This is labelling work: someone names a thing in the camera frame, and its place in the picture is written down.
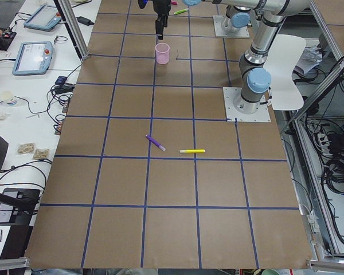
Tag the near teach pendant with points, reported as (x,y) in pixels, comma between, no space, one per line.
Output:
(33,58)

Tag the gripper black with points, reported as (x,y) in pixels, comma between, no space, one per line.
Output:
(161,6)

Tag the pink mesh cup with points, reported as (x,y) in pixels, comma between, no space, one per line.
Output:
(162,53)

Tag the green pen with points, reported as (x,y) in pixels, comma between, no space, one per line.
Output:
(181,11)

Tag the teach pendant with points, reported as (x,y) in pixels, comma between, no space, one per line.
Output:
(33,58)
(45,18)

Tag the far teach pendant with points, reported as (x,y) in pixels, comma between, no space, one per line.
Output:
(45,18)

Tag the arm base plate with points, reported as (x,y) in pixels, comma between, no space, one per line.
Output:
(223,28)
(238,110)

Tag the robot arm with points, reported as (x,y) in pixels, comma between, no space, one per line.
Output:
(256,79)
(233,24)

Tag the aluminium frame post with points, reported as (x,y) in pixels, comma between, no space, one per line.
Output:
(71,24)

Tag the purple pen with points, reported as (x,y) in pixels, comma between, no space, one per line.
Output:
(155,142)

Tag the white chair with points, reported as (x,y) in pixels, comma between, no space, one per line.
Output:
(282,58)

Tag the white paper cup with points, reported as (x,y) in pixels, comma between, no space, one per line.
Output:
(8,98)

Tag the black power adapter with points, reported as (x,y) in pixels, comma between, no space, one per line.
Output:
(85,21)

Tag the yellow pen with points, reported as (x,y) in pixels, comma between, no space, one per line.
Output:
(192,151)

